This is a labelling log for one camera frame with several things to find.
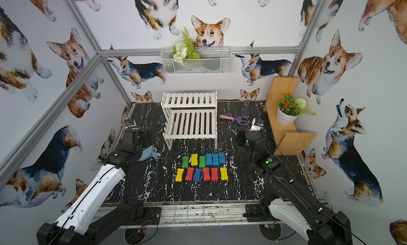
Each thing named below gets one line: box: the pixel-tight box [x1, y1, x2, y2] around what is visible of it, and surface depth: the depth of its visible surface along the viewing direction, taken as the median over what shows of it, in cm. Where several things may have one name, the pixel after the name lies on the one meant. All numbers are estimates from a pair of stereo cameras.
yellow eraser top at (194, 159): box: [190, 153, 199, 166], surface depth 92 cm
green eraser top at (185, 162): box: [181, 155, 190, 169], surface depth 92 cm
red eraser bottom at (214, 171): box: [210, 167, 219, 181], surface depth 87 cm
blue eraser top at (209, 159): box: [205, 153, 213, 165], surface depth 92 cm
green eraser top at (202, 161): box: [198, 155, 207, 169], surface depth 91 cm
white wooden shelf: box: [160, 91, 218, 151], surface depth 91 cm
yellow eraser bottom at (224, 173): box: [219, 167, 229, 181], surface depth 87 cm
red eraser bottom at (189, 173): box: [185, 167, 195, 181], surface depth 88 cm
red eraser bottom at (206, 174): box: [202, 167, 211, 181], surface depth 87 cm
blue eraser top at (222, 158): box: [218, 151, 227, 164], surface depth 94 cm
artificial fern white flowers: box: [169, 26, 201, 65], surface depth 82 cm
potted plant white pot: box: [276, 91, 317, 126], surface depth 92 cm
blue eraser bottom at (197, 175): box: [192, 168, 202, 182], surface depth 87 cm
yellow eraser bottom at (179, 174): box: [174, 168, 185, 182], surface depth 87 cm
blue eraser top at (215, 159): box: [211, 153, 220, 166], surface depth 92 cm
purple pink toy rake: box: [219, 114, 250, 126], surface depth 113 cm
